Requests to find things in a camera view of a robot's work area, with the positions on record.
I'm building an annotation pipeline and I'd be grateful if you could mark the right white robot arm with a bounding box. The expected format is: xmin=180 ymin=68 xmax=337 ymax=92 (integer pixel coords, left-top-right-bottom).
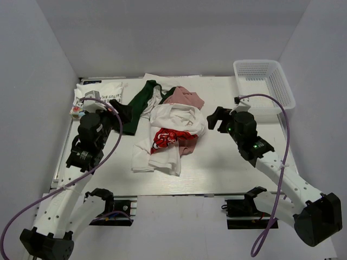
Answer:
xmin=207 ymin=107 xmax=343 ymax=247

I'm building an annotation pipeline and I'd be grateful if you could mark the folded white printed t-shirt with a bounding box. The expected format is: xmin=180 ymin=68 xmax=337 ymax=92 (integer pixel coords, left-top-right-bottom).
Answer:
xmin=69 ymin=82 xmax=126 ymax=119

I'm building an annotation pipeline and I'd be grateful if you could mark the white plastic basket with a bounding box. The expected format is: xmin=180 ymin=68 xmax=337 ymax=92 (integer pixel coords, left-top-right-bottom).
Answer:
xmin=233 ymin=60 xmax=296 ymax=121

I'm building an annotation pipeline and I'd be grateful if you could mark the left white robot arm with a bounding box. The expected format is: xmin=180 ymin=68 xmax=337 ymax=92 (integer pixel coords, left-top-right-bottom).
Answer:
xmin=20 ymin=99 xmax=132 ymax=259

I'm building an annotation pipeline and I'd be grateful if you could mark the white and green t-shirt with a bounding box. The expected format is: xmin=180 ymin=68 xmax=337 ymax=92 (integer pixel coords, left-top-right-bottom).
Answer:
xmin=123 ymin=73 xmax=177 ymax=136

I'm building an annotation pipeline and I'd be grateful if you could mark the white t-shirt red print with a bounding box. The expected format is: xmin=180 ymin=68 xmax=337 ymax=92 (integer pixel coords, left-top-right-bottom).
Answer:
xmin=131 ymin=103 xmax=206 ymax=176

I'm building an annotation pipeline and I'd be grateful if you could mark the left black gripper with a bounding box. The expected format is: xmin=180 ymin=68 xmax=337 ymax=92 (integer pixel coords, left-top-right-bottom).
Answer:
xmin=90 ymin=99 xmax=132 ymax=149

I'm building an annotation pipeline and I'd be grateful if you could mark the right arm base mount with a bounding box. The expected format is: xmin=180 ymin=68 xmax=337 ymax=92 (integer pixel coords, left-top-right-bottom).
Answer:
xmin=221 ymin=198 xmax=270 ymax=230

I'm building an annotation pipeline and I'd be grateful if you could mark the pink t-shirt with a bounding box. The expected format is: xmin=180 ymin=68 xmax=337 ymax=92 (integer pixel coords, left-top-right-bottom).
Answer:
xmin=161 ymin=86 xmax=204 ymax=156

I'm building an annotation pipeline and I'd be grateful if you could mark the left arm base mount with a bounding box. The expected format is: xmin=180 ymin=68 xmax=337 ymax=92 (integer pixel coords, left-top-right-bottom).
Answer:
xmin=90 ymin=197 xmax=137 ymax=226

